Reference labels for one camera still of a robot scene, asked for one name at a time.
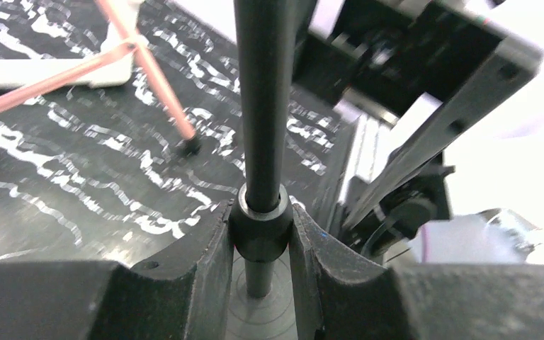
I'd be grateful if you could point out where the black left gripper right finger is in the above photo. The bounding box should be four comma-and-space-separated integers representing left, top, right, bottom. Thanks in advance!
290, 206, 544, 339

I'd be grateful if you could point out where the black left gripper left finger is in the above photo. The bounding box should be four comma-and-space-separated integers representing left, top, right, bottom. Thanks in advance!
0, 202, 234, 339

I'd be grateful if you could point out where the black round-base mic stand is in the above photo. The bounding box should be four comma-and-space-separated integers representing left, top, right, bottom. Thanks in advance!
227, 1, 316, 339

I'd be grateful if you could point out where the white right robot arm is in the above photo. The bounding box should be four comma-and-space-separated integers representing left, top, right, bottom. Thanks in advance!
287, 1, 543, 261

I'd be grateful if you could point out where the pink music stand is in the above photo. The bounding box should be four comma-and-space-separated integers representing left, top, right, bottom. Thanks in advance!
0, 1, 201, 155

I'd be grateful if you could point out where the white PVC pipe frame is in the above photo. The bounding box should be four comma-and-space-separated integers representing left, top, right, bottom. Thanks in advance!
0, 1, 145, 89

